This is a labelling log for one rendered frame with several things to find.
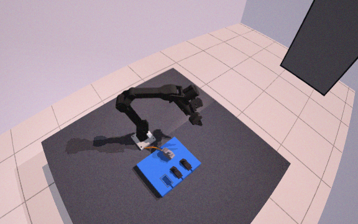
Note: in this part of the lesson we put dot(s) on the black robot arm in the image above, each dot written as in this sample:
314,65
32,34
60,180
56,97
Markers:
166,92

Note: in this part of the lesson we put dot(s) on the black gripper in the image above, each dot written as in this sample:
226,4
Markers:
195,117

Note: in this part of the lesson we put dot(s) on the blue flat deck plate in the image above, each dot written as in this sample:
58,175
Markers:
165,174

